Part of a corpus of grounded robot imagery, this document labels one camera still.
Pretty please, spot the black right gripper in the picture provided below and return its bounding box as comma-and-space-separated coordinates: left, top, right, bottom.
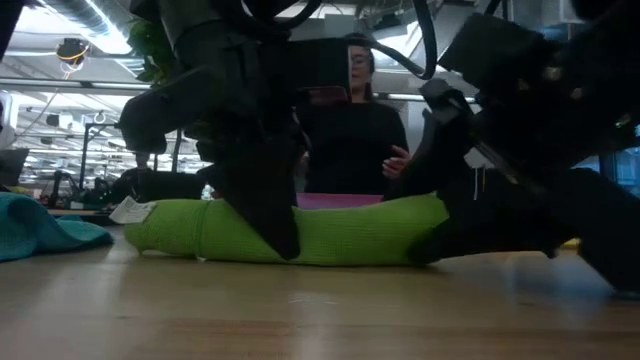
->
397, 29, 640, 296

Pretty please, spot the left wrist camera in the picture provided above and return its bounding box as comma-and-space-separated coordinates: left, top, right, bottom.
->
294, 37, 351, 107

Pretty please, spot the pink translucent plastic basket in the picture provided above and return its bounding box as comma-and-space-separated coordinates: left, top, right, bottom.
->
295, 192, 385, 211

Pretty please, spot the dark grey monitor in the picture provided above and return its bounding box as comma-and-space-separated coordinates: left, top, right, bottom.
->
0, 147, 30, 187

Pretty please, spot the green microfiber towel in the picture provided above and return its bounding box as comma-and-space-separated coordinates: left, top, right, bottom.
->
108, 192, 451, 267

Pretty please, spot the person's hand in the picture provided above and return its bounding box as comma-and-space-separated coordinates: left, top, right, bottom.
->
382, 144, 412, 180

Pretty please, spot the black aluminium table frame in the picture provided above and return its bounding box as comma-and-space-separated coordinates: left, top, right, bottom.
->
49, 208, 114, 226

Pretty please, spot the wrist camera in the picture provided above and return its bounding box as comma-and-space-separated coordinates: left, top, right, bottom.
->
294, 37, 351, 107
438, 12, 554, 91

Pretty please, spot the artificial green potted plant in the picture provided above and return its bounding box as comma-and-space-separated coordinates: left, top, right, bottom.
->
127, 17, 206, 204

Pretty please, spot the teal microfiber towel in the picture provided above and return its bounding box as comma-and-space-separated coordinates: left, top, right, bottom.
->
0, 191, 115, 263

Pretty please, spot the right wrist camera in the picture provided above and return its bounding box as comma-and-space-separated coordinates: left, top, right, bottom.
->
438, 12, 554, 91

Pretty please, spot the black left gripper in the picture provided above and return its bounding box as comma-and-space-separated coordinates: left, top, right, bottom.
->
117, 0, 321, 261

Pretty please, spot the ceiling cord reel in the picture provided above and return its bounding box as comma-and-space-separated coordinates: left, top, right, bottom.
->
54, 37, 91, 67

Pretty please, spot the black camera rig frame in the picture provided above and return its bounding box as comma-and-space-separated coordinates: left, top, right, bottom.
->
79, 122, 121, 191

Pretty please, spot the person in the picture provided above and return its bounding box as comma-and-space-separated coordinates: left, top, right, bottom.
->
112, 150, 154, 204
298, 32, 411, 197

